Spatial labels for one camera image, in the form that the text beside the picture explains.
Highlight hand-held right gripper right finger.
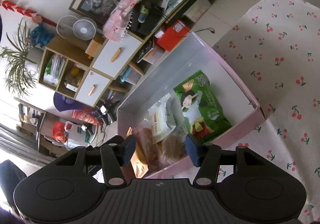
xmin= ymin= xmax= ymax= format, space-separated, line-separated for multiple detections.
xmin=185 ymin=134 xmax=264 ymax=187

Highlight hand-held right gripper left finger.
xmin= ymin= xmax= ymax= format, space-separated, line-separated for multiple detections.
xmin=54 ymin=135 xmax=137 ymax=187

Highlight gold snack packet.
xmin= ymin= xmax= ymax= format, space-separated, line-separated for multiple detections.
xmin=128 ymin=126 xmax=150 ymax=178

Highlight brown cake clear packet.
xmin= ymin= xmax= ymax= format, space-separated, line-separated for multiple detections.
xmin=161 ymin=133 xmax=189 ymax=163

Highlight green snack bag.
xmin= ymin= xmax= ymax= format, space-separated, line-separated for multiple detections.
xmin=173 ymin=70 xmax=233 ymax=145

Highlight white grey snack packet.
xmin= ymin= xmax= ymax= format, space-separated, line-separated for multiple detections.
xmin=147 ymin=93 xmax=187 ymax=143

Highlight pink cardboard box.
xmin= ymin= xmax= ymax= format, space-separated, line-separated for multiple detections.
xmin=116 ymin=31 xmax=266 ymax=179

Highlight black tripod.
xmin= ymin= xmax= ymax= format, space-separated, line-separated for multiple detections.
xmin=98 ymin=99 xmax=118 ymax=125

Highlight white plastic bag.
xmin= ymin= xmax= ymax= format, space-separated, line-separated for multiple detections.
xmin=65 ymin=124 xmax=98 ymax=151

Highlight red patterned snack bag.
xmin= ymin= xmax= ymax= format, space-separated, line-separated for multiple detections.
xmin=72 ymin=107 xmax=103 ymax=127

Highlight blue lid storage bin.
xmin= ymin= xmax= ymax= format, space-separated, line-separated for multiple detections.
xmin=120 ymin=65 xmax=142 ymax=84

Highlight purple hat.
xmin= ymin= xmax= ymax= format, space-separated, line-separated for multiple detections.
xmin=53 ymin=92 xmax=83 ymax=112

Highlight wooden low cabinet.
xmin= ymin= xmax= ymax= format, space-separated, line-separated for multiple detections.
xmin=91 ymin=0 xmax=225 ymax=94

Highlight clear storage bin orange contents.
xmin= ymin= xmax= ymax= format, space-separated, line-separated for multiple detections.
xmin=136 ymin=46 xmax=166 ymax=64

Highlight wooden side shelf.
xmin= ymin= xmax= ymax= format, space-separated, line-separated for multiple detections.
xmin=15 ymin=97 xmax=47 ymax=152

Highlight grey curtain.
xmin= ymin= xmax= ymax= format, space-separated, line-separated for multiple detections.
xmin=0 ymin=114 xmax=56 ymax=165

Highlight small cardboard box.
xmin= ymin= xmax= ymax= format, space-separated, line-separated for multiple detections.
xmin=85 ymin=39 xmax=106 ymax=58

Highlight stack of papers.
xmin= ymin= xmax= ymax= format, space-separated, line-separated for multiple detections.
xmin=44 ymin=54 xmax=67 ymax=86

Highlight red box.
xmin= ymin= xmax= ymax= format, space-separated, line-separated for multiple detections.
xmin=156 ymin=20 xmax=192 ymax=52

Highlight wooden shelf cabinet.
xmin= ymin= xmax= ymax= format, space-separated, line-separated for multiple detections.
xmin=37 ymin=36 xmax=113 ymax=107

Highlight dark blue cloth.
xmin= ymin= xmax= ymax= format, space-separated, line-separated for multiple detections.
xmin=0 ymin=160 xmax=27 ymax=215

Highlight cherry print cloth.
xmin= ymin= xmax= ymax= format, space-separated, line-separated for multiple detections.
xmin=146 ymin=0 xmax=320 ymax=224

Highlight white desk fan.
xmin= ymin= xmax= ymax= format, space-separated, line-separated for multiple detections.
xmin=72 ymin=19 xmax=98 ymax=41

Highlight black bag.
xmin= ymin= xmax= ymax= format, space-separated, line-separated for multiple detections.
xmin=131 ymin=1 xmax=163 ymax=36

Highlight green potted plant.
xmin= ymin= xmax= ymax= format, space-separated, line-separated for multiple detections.
xmin=0 ymin=17 xmax=38 ymax=95

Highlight blue plush toy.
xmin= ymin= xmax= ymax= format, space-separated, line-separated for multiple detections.
xmin=29 ymin=25 xmax=54 ymax=47

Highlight pink patterned cloth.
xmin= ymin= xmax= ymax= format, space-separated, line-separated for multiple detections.
xmin=102 ymin=0 xmax=173 ymax=42

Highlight framed cat picture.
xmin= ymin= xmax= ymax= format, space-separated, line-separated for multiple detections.
xmin=69 ymin=0 xmax=123 ymax=24

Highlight red firecracker decoration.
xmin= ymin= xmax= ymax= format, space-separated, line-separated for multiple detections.
xmin=0 ymin=0 xmax=58 ymax=27

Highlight white drawer wooden handle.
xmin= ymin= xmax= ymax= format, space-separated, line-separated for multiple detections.
xmin=92 ymin=37 xmax=143 ymax=79
xmin=75 ymin=70 xmax=112 ymax=107

